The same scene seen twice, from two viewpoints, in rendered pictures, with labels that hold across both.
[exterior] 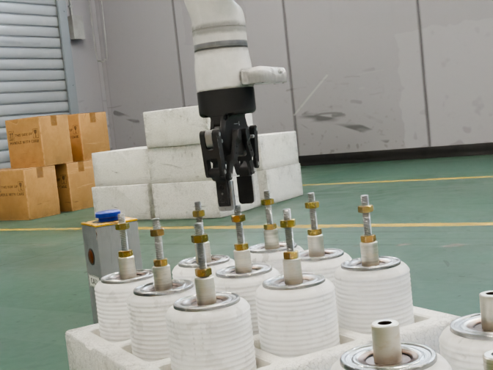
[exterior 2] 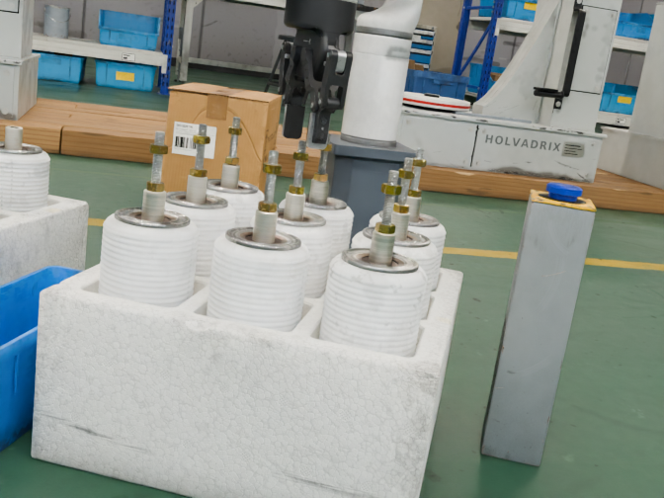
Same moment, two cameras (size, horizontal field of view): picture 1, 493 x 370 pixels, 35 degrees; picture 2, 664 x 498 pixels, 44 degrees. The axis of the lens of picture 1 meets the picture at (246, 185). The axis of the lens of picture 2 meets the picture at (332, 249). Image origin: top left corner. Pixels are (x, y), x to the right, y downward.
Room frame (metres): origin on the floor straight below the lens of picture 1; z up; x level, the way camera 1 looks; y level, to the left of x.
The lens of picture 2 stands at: (1.66, -0.65, 0.45)
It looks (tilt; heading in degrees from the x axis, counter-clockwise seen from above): 14 degrees down; 130
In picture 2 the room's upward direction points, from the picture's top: 8 degrees clockwise
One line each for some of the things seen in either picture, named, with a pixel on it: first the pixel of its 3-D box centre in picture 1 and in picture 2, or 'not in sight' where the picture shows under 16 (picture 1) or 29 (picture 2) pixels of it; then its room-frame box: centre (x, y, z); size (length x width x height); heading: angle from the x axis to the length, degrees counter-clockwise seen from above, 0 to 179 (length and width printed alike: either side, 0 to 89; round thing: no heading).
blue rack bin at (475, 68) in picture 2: not in sight; (503, 82); (-1.46, 4.72, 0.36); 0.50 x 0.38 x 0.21; 146
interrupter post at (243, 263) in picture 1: (243, 261); (293, 207); (1.04, 0.02, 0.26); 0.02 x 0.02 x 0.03
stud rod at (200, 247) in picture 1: (201, 256); (233, 146); (0.88, 0.06, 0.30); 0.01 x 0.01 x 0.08
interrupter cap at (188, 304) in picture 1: (206, 302); (228, 187); (0.88, 0.06, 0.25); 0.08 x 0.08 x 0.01
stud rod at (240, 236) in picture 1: (240, 233); (298, 174); (1.04, 0.02, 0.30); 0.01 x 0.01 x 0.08
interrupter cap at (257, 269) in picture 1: (243, 271); (292, 218); (1.04, 0.02, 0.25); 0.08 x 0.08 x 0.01
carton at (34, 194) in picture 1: (26, 192); not in sight; (4.79, 1.33, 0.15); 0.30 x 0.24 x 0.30; 54
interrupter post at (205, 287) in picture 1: (205, 291); (230, 177); (0.88, 0.06, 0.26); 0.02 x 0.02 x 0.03
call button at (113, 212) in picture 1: (108, 216); (563, 194); (1.25, 0.22, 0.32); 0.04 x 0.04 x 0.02
